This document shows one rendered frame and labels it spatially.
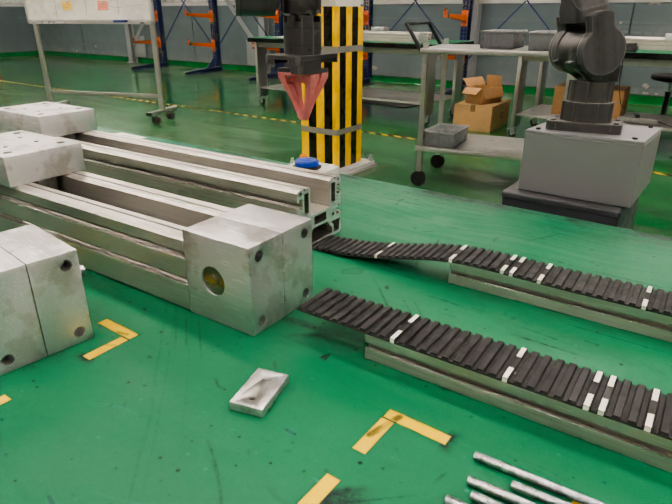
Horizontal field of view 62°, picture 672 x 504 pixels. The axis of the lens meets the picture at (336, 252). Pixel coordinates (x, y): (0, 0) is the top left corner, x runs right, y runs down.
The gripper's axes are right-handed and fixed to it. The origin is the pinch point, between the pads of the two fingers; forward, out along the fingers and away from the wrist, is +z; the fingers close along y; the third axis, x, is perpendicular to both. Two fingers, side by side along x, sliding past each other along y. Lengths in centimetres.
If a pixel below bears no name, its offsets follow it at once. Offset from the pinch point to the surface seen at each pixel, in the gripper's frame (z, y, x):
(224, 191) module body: 8.4, 17.7, -0.4
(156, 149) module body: 6.8, 11.2, -23.2
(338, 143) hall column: 70, -247, -166
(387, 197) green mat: 14.4, -10.1, 10.2
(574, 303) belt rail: 13, 13, 47
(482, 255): 10.7, 12.3, 35.9
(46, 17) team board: -7, -267, -549
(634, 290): 11, 11, 52
